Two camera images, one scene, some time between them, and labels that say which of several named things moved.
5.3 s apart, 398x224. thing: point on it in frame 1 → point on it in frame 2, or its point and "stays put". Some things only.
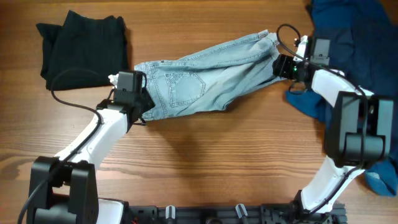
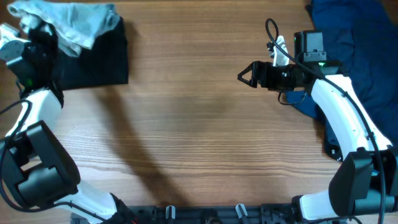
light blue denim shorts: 212,79 → 78,26
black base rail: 270,213 stays put
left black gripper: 148,103 → 49,35
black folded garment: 85,51 stays put
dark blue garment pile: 363,36 stays put
